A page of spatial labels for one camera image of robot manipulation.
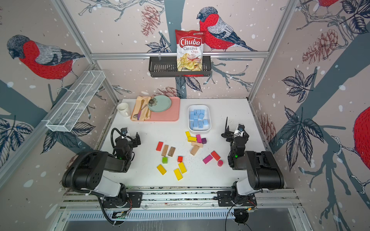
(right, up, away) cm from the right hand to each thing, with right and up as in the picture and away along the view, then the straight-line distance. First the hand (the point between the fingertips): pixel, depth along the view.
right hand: (235, 126), depth 90 cm
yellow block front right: (-34, -25, -5) cm, 42 cm away
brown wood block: (-41, -16, 0) cm, 44 cm away
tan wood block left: (-46, -16, +1) cm, 48 cm away
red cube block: (-35, -19, -4) cm, 40 cm away
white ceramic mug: (-78, +11, +13) cm, 80 cm away
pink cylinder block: (-11, -22, -5) cm, 25 cm away
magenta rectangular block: (-18, -20, -2) cm, 27 cm away
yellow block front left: (-46, -25, -6) cm, 53 cm away
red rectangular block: (-49, -13, +3) cm, 51 cm away
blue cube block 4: (-17, +2, +14) cm, 22 cm away
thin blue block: (-20, +6, +20) cm, 29 cm away
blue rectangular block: (-25, +2, +14) cm, 29 cm away
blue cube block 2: (-23, +9, +20) cm, 32 cm away
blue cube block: (-28, +7, +17) cm, 33 cm away
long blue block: (-21, 0, +14) cm, 25 cm away
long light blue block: (-25, +5, +16) cm, 30 cm away
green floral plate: (-55, +16, +29) cm, 64 cm away
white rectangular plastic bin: (-15, +10, +17) cm, 25 cm away
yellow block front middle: (-36, -27, -8) cm, 46 cm away
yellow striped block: (-27, -9, +6) cm, 30 cm away
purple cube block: (-20, -10, +5) cm, 23 cm away
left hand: (-67, -3, +1) cm, 67 cm away
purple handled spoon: (-69, +10, +23) cm, 74 cm away
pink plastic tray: (-42, +8, +20) cm, 48 cm away
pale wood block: (-22, -13, +5) cm, 26 cm away
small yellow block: (-30, -7, +10) cm, 33 cm away
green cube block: (-45, -21, -2) cm, 50 cm away
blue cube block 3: (-19, +10, +20) cm, 29 cm away
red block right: (-13, -19, -2) cm, 22 cm away
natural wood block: (-26, -15, +1) cm, 30 cm away
